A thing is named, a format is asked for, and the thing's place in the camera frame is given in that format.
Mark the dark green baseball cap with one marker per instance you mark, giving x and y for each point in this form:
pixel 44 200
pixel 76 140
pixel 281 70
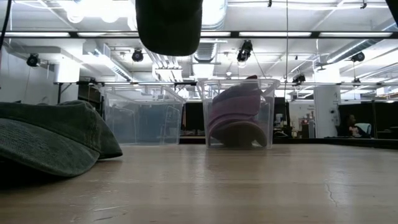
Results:
pixel 46 133
pixel 169 28

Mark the black background cabinet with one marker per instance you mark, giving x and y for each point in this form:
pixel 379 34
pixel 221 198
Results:
pixel 192 118

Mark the clear plastic bin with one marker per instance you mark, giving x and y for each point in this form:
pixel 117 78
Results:
pixel 140 124
pixel 275 93

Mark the overhead light bar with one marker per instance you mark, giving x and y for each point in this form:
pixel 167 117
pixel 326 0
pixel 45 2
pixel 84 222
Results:
pixel 273 34

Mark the thin vertical pole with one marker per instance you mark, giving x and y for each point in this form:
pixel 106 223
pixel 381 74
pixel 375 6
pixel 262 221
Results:
pixel 286 46

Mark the black background shelf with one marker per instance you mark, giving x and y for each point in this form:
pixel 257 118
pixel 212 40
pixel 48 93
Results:
pixel 90 96

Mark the white round pillar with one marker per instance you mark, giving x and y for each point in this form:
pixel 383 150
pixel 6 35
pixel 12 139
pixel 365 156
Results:
pixel 326 109

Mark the white square column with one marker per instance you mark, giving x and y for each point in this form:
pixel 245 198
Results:
pixel 66 71

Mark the person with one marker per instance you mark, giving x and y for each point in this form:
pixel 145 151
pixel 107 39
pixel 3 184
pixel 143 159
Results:
pixel 351 124

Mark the light blue chair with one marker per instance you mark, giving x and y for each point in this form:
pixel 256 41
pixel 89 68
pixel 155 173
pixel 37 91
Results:
pixel 366 127

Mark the black background partition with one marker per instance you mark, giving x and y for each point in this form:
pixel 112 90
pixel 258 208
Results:
pixel 382 118

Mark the black ceiling camera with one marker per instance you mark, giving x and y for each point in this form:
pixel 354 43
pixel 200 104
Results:
pixel 357 56
pixel 32 60
pixel 298 78
pixel 356 81
pixel 137 55
pixel 245 50

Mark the round silver air duct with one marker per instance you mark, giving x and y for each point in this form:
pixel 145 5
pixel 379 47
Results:
pixel 214 15

